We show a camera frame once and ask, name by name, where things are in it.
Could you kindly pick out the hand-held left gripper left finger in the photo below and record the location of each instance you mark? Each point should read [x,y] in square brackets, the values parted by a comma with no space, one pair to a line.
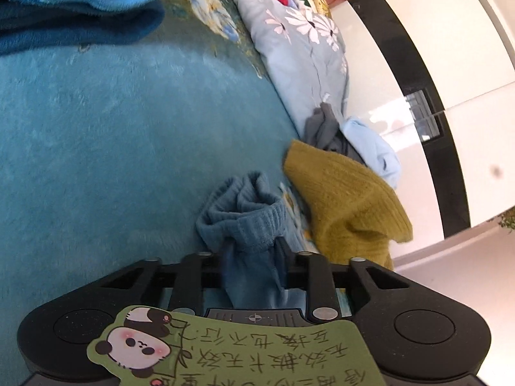
[193,273]

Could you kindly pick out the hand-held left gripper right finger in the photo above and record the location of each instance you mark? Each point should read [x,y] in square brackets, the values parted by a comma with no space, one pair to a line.
[318,277]

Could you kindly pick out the blue knit sweater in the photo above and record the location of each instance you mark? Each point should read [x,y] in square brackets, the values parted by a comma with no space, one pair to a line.
[245,225]

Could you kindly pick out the mustard yellow knit sweater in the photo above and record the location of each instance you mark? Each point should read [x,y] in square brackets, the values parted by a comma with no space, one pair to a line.
[346,201]

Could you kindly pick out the green panda note card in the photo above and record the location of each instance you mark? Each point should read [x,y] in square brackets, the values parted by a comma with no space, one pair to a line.
[225,350]

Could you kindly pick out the pale blue garment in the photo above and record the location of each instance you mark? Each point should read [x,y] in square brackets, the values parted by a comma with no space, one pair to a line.
[374,152]

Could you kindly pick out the teal floral blanket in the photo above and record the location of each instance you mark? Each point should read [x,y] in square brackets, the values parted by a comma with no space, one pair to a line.
[120,148]

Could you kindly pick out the grey garment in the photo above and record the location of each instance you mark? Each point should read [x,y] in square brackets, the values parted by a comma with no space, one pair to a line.
[324,128]

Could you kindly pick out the grey floral quilt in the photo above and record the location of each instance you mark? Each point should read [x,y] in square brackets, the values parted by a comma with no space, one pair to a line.
[297,60]

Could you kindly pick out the white wardrobe with black stripe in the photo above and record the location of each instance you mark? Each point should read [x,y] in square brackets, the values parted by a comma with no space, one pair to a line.
[442,68]

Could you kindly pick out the folded dark blue garment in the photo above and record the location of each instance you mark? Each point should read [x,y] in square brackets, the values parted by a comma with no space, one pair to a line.
[80,28]

